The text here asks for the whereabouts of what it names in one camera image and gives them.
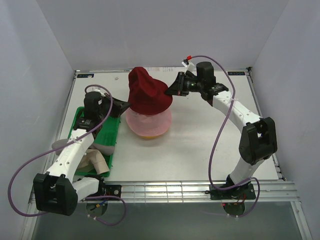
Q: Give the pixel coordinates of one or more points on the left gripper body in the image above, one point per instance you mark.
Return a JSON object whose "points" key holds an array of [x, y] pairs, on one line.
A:
{"points": [[107, 102]]}

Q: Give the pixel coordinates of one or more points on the green plastic tray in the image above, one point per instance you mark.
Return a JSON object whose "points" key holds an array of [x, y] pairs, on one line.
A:
{"points": [[107, 136]]}

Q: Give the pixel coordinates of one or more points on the beige bucket hat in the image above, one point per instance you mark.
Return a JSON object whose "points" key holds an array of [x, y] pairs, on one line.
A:
{"points": [[93, 160]]}

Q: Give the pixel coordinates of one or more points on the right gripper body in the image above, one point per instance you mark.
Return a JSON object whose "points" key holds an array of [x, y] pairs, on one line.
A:
{"points": [[191, 85]]}

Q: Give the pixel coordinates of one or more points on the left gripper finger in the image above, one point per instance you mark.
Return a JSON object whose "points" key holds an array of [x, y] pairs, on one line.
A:
{"points": [[119, 104], [116, 113]]}

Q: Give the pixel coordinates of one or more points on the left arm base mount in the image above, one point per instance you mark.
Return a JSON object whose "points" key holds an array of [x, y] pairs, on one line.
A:
{"points": [[106, 190]]}

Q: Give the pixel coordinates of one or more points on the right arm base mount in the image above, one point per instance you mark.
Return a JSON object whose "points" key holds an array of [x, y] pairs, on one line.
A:
{"points": [[245, 191]]}

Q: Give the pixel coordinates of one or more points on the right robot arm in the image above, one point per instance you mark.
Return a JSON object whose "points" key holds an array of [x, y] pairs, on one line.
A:
{"points": [[258, 140]]}

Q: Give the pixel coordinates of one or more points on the grey bucket hat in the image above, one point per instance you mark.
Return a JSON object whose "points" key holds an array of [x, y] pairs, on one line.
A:
{"points": [[105, 150]]}

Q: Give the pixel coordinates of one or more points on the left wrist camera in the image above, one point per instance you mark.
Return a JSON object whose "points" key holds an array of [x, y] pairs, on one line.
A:
{"points": [[97, 89]]}

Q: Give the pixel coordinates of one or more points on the yellow bucket hat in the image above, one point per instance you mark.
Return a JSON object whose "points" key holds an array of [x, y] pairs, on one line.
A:
{"points": [[149, 137]]}

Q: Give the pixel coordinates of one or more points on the dark red bucket hat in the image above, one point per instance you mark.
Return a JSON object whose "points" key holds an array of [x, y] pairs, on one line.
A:
{"points": [[147, 94]]}

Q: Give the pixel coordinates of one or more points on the aluminium table rail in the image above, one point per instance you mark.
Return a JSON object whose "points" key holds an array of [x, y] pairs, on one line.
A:
{"points": [[195, 192]]}

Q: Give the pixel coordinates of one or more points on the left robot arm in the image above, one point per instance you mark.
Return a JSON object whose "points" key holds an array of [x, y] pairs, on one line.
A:
{"points": [[55, 190]]}

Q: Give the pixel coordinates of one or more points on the pink bucket hat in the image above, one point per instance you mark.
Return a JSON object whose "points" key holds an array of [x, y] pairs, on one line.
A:
{"points": [[149, 125]]}

